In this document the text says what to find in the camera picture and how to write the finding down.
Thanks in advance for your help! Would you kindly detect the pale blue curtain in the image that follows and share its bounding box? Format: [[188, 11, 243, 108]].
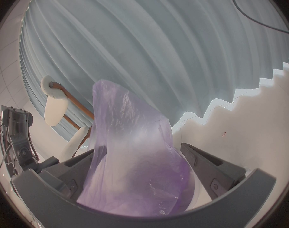
[[18, 0, 289, 142]]

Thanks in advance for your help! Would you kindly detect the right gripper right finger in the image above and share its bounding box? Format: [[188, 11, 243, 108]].
[[181, 143, 246, 200]]

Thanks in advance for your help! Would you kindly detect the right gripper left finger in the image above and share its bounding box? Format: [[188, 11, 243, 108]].
[[40, 149, 95, 199]]

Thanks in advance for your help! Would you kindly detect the black cable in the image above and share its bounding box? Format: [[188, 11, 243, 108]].
[[230, 0, 289, 34]]

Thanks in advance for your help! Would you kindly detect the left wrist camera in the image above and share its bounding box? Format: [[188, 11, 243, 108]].
[[12, 137, 33, 167]]

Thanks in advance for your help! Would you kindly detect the purple plastic bag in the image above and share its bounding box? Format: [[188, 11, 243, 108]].
[[77, 79, 195, 217]]

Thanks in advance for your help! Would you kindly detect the white wooden chair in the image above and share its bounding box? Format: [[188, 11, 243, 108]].
[[40, 75, 95, 162]]

